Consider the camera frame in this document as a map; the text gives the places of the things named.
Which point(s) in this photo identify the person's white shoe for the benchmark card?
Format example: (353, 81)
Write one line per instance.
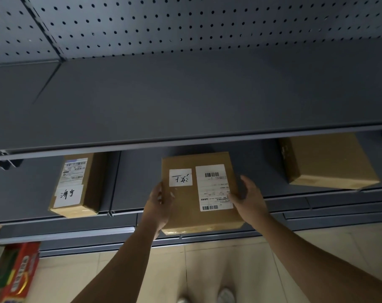
(183, 300)
(226, 296)

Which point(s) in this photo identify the person's left hand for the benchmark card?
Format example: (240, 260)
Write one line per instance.
(156, 214)

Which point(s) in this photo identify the person's left forearm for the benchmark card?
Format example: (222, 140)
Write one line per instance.
(115, 271)

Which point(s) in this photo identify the brown cardboard box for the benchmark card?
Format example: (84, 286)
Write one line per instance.
(329, 160)
(93, 186)
(184, 211)

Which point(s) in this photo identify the grey metal pegboard shelf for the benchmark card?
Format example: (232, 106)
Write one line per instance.
(178, 91)

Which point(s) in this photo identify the green red printed carton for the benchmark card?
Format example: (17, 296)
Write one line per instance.
(17, 271)

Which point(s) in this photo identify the person's right hand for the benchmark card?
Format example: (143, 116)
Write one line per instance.
(251, 208)

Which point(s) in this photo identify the person's right forearm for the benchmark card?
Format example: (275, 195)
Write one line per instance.
(320, 265)

